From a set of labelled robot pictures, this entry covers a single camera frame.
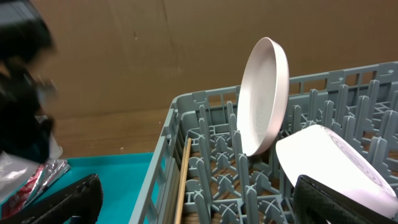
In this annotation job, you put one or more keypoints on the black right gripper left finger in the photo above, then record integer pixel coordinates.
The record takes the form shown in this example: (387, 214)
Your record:
(82, 199)

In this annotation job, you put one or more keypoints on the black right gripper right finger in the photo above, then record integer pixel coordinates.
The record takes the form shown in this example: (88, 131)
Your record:
(315, 203)

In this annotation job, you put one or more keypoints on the red snack wrapper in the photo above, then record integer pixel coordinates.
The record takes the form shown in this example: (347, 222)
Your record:
(31, 183)

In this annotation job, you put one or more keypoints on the pink white bowl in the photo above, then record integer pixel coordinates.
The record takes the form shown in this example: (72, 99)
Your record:
(321, 154)

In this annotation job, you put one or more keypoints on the white tissue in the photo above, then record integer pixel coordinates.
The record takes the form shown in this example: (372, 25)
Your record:
(15, 171)

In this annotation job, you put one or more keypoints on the wooden chopstick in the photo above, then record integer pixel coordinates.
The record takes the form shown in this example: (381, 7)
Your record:
(183, 177)

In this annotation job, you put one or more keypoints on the large white plate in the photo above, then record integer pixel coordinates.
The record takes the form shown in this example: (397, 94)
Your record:
(263, 96)

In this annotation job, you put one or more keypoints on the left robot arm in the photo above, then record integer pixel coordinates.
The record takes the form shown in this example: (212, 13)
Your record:
(23, 35)

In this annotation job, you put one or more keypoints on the teal plastic tray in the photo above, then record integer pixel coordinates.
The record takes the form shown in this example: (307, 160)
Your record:
(121, 177)

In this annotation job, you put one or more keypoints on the grey dish rack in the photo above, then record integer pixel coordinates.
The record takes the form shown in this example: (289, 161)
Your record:
(344, 136)

